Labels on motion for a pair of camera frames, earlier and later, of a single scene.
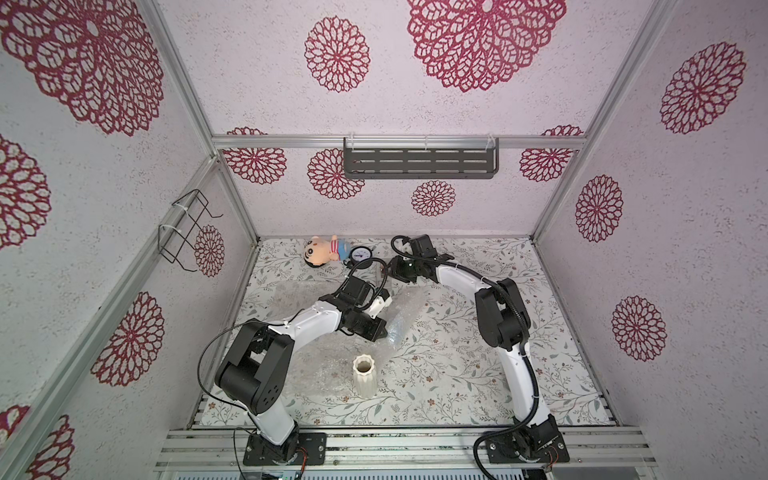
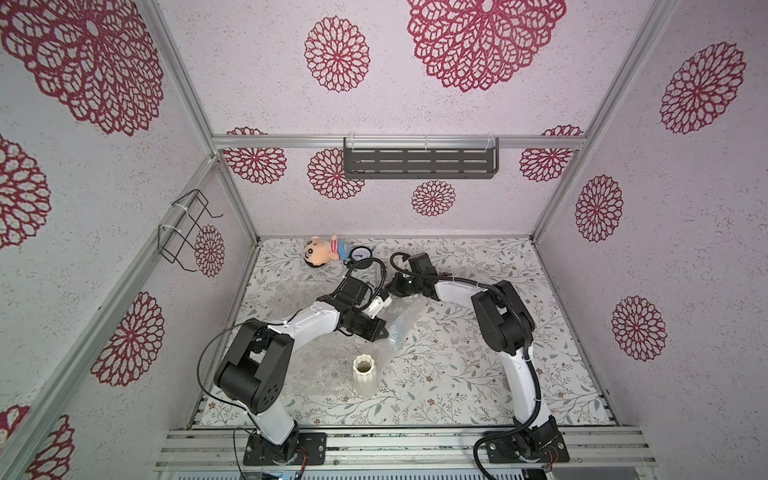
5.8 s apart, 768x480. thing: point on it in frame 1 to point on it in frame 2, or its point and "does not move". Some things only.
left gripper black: (374, 334) does not move
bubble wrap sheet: (402, 315) does not move
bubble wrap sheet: (326, 366) does not move
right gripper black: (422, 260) to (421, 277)
